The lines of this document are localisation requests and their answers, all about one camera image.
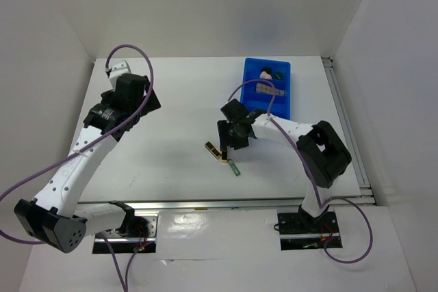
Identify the black gold lipstick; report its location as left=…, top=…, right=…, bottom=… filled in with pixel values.
left=220, top=146, right=229, bottom=163
left=205, top=142, right=222, bottom=159

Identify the clear eyeshadow palette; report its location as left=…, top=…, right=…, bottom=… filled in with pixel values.
left=255, top=83, right=286, bottom=96

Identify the beige makeup sponge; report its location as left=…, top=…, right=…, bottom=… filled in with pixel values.
left=259, top=71, right=272, bottom=79

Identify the green teardrop makeup sponge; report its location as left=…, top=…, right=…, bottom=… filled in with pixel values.
left=261, top=67, right=272, bottom=74

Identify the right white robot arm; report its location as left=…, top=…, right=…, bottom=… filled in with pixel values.
left=217, top=99, right=352, bottom=232

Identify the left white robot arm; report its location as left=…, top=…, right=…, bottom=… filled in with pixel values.
left=14, top=73, right=161, bottom=253

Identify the blue plastic organizer bin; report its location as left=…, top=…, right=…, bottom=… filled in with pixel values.
left=240, top=58, right=292, bottom=120

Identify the green clear tube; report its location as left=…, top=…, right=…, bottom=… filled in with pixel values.
left=227, top=159, right=241, bottom=176

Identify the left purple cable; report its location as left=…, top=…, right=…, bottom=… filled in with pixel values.
left=0, top=44, right=155, bottom=291

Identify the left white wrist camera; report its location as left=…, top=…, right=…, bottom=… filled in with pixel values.
left=105, top=60, right=131, bottom=79

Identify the aluminium rail front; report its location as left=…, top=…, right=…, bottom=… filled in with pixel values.
left=78, top=194, right=376, bottom=212

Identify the aluminium rail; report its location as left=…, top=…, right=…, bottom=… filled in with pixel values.
left=78, top=194, right=376, bottom=212
left=321, top=57, right=374, bottom=198

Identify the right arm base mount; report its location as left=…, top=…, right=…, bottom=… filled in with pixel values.
left=273, top=211, right=343, bottom=251

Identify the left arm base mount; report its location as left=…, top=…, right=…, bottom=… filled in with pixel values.
left=101, top=211, right=159, bottom=254

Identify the aluminium rail right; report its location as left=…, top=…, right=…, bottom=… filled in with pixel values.
left=321, top=57, right=374, bottom=198

